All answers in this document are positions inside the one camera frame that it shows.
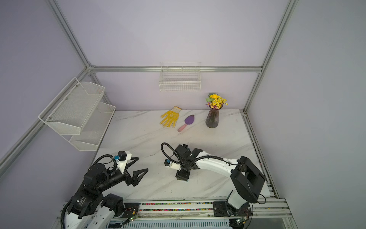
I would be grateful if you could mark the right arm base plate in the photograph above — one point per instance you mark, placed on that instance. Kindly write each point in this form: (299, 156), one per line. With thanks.
(224, 209)

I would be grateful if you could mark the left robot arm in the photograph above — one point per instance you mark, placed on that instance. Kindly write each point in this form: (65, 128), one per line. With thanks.
(88, 208)

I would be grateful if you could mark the dark glass vase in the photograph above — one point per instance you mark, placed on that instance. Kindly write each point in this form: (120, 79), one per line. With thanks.
(212, 119)

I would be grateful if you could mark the aluminium front rail frame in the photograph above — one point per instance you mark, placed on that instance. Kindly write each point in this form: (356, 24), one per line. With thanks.
(199, 214)

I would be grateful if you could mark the yellow flower bouquet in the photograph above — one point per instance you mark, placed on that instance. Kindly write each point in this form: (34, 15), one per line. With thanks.
(215, 101)

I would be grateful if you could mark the white two-tier mesh shelf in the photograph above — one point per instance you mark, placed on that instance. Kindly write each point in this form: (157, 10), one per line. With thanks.
(79, 115)

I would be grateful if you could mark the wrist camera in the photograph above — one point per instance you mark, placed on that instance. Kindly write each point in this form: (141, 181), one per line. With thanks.
(172, 165)
(122, 159)

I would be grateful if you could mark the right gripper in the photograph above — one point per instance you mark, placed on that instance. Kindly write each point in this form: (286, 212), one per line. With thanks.
(181, 174)

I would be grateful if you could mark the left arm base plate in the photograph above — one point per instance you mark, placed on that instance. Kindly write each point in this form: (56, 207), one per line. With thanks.
(130, 209)

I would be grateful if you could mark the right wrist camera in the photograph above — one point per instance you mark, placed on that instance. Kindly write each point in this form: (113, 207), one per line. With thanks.
(172, 165)

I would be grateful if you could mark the yellow work glove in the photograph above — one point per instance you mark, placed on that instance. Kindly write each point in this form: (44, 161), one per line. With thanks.
(169, 119)

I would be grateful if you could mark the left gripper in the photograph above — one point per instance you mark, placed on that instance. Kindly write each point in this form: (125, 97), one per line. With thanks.
(135, 180)

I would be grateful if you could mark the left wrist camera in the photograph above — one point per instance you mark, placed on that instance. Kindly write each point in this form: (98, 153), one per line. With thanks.
(122, 159)

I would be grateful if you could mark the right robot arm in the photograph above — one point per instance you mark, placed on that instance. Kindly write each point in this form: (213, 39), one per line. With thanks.
(246, 177)

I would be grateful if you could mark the purple pink trowel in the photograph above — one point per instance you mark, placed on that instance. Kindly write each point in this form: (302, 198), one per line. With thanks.
(188, 121)

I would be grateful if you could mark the white wire wall basket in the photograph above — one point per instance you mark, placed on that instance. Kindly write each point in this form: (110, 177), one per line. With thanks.
(180, 77)

